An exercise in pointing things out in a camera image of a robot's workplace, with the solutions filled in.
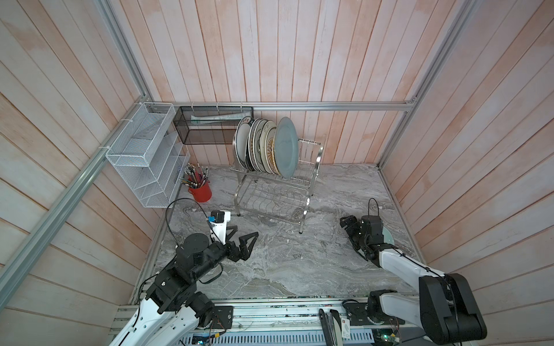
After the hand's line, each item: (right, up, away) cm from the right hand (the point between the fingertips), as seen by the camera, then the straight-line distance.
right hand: (344, 223), depth 92 cm
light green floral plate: (+19, -5, 0) cm, 20 cm away
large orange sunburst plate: (-38, +25, -19) cm, 49 cm away
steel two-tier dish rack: (-37, +12, +12) cm, 41 cm away
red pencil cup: (-65, +13, +9) cm, 67 cm away
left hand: (-39, +1, -26) cm, 47 cm away
